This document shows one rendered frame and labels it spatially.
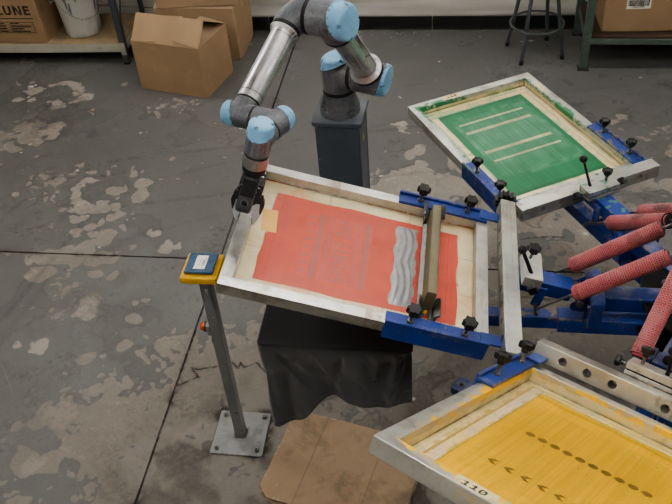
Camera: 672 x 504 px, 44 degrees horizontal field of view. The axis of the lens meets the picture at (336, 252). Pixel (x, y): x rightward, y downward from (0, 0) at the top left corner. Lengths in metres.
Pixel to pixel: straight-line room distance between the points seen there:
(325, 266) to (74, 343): 1.93
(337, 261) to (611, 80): 3.58
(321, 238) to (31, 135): 3.47
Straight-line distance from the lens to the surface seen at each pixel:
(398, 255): 2.60
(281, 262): 2.48
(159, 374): 3.89
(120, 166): 5.24
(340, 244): 2.59
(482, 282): 2.58
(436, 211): 2.65
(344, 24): 2.59
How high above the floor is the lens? 2.84
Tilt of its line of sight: 41 degrees down
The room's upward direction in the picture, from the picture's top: 5 degrees counter-clockwise
